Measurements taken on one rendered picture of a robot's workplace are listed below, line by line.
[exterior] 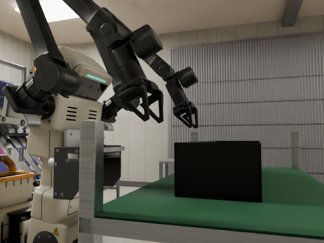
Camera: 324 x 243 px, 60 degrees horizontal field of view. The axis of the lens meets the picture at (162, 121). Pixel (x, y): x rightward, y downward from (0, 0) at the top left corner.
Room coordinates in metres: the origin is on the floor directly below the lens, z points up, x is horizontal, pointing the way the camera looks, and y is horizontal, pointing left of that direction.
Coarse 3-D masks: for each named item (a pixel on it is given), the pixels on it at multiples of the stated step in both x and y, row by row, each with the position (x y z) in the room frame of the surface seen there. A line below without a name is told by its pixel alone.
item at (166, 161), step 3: (165, 159) 3.73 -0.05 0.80; (168, 159) 3.73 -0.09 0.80; (171, 159) 3.73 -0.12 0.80; (174, 159) 3.73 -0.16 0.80; (159, 162) 3.48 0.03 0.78; (162, 162) 3.47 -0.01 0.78; (165, 162) 3.46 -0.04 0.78; (168, 162) 3.45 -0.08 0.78; (171, 162) 3.45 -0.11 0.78; (174, 162) 3.44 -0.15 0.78; (159, 165) 3.48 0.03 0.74; (162, 165) 3.50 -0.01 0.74; (165, 165) 3.88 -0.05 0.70; (159, 168) 3.48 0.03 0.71; (162, 168) 3.50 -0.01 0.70; (165, 168) 3.88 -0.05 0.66; (159, 171) 3.48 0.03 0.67; (162, 171) 3.50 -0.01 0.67; (165, 171) 3.88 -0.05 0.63; (159, 174) 3.48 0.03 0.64; (162, 174) 3.50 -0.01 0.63; (165, 174) 3.88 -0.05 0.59; (159, 177) 3.48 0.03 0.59; (162, 177) 3.50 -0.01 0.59
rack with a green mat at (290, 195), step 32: (96, 128) 0.45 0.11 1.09; (96, 160) 0.45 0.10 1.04; (96, 192) 0.45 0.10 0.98; (160, 192) 0.64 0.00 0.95; (288, 192) 0.64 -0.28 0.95; (320, 192) 0.64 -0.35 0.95; (96, 224) 0.45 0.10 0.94; (128, 224) 0.43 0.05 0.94; (160, 224) 0.41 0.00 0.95; (192, 224) 0.40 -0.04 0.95; (224, 224) 0.40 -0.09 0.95; (256, 224) 0.40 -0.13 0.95; (288, 224) 0.40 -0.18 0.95; (320, 224) 0.40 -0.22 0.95
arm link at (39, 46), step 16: (16, 0) 0.79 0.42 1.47; (32, 0) 0.78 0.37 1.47; (32, 16) 0.77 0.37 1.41; (32, 32) 0.77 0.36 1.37; (48, 32) 0.78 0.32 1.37; (48, 48) 0.75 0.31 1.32; (48, 64) 0.72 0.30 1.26; (64, 64) 0.80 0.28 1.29; (48, 80) 0.72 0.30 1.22; (64, 80) 0.74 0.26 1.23; (80, 80) 0.81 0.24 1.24
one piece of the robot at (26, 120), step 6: (6, 84) 0.80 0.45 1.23; (6, 102) 0.80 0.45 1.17; (6, 108) 0.80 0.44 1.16; (6, 114) 0.80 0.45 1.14; (12, 114) 0.80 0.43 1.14; (18, 114) 0.78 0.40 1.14; (24, 114) 0.78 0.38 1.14; (30, 114) 0.80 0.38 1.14; (6, 120) 0.80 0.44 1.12; (12, 120) 0.79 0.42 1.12; (18, 120) 0.78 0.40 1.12; (24, 120) 0.78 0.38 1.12; (30, 120) 0.79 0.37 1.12; (36, 120) 0.81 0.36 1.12; (30, 126) 0.79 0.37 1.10; (36, 126) 0.81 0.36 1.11
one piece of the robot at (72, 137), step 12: (72, 132) 0.92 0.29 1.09; (72, 144) 0.92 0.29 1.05; (60, 156) 0.87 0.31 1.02; (72, 156) 0.85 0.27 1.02; (108, 156) 1.04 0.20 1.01; (120, 156) 1.07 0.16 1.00; (60, 168) 0.87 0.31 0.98; (72, 168) 0.86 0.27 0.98; (108, 168) 1.11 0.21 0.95; (120, 168) 1.09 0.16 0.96; (60, 180) 0.87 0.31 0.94; (72, 180) 0.86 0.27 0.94; (108, 180) 1.11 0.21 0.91; (60, 192) 0.87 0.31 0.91; (72, 192) 0.86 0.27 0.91
